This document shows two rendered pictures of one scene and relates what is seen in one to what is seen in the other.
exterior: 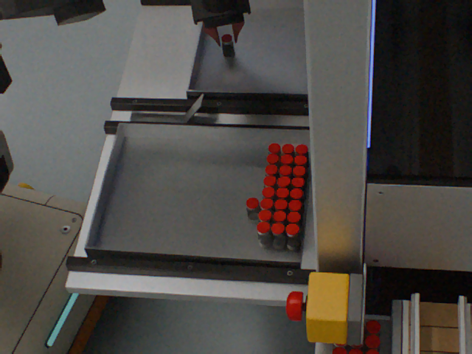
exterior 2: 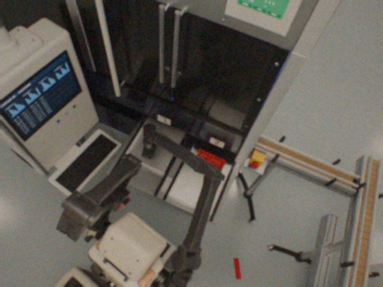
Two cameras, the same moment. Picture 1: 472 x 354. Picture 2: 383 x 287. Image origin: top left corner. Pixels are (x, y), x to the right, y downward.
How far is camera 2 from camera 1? 1.25 m
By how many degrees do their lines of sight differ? 46
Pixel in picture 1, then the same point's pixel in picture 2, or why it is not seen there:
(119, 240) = not seen: hidden behind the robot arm
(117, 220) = not seen: hidden behind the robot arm
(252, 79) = (162, 155)
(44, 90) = (27, 252)
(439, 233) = not seen: hidden behind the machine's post
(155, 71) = (145, 179)
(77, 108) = (45, 241)
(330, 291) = (258, 155)
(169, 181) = (191, 187)
